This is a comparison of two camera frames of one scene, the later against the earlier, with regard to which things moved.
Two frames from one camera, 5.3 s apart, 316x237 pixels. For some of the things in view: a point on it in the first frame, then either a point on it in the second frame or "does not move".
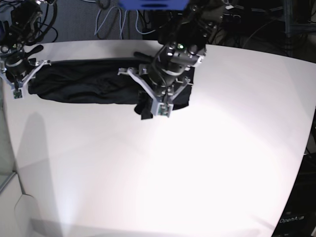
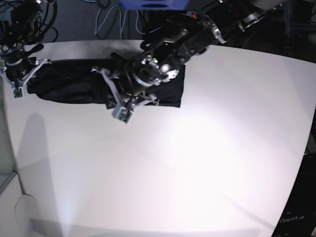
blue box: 155,5 does not move
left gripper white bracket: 18,89 does not move
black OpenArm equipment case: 298,217 does not move
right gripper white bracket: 162,105 -> 124,110
